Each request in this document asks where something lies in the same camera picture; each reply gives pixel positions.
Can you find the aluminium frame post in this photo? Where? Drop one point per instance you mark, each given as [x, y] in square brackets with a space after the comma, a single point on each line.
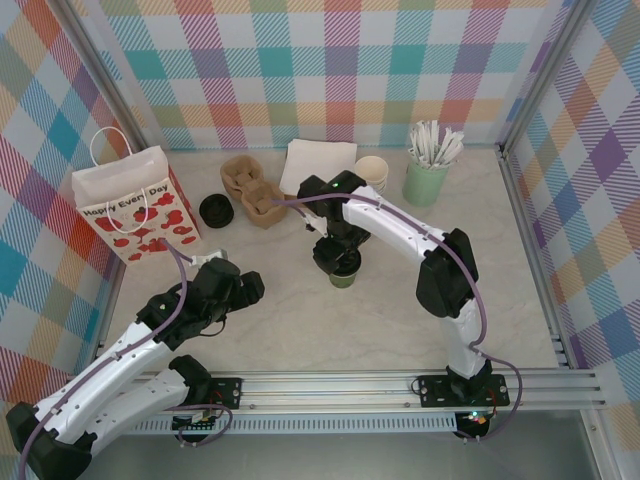
[542, 75]
[106, 75]

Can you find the white paper wrapped straw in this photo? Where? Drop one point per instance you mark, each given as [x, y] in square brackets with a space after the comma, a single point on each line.
[418, 145]
[444, 145]
[452, 146]
[424, 142]
[456, 154]
[433, 137]
[415, 156]

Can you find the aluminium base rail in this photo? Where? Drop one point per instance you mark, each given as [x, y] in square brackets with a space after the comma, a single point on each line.
[325, 392]

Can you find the mint green holder cup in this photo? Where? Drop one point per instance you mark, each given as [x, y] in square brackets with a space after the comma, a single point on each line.
[425, 187]

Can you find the white red paper gift bag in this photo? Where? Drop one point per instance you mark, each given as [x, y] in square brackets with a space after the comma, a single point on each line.
[125, 180]

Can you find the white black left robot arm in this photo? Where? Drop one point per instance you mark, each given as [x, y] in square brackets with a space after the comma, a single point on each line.
[100, 370]

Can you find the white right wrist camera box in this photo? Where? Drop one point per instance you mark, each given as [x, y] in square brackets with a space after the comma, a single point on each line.
[315, 222]

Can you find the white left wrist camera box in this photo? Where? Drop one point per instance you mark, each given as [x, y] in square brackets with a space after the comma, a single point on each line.
[212, 257]

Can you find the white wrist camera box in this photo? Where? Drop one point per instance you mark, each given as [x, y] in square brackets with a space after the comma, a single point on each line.
[212, 257]
[315, 222]

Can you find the white napkin stack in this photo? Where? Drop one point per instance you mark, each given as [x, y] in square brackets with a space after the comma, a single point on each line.
[315, 160]

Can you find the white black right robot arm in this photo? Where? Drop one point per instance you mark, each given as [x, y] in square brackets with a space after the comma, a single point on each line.
[450, 280]

